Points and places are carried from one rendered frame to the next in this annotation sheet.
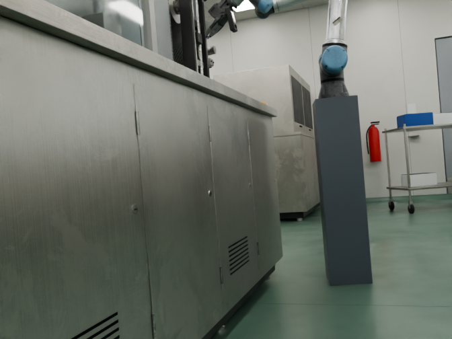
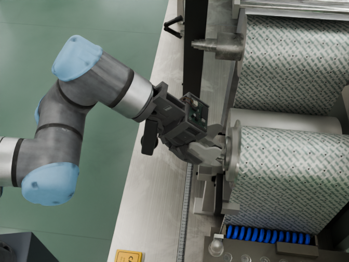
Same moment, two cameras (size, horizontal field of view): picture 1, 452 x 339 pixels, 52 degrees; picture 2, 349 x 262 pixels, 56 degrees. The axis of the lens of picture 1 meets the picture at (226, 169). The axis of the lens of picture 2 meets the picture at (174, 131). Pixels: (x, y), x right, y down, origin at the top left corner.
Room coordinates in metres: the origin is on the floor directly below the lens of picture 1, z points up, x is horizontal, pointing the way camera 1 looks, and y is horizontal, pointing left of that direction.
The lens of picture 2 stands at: (2.66, -0.12, 1.83)
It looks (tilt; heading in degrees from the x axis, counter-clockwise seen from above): 52 degrees down; 168
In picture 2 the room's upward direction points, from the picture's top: straight up
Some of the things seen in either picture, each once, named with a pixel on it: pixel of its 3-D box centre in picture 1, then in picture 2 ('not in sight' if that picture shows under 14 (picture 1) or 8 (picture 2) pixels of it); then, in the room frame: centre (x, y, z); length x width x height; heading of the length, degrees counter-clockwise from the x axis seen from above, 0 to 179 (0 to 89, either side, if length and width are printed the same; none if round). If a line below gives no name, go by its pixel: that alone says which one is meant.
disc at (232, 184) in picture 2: not in sight; (234, 154); (2.30, 0.08, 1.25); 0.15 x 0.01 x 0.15; 162
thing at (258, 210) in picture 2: not in sight; (278, 213); (2.40, 0.18, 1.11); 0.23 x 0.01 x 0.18; 72
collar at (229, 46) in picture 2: (181, 5); (229, 46); (2.06, 0.14, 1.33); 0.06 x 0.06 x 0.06; 72
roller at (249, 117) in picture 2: not in sight; (279, 136); (2.23, 0.23, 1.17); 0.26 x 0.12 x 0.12; 72
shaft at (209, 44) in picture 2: not in sight; (203, 44); (2.04, 0.08, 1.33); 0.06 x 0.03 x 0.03; 72
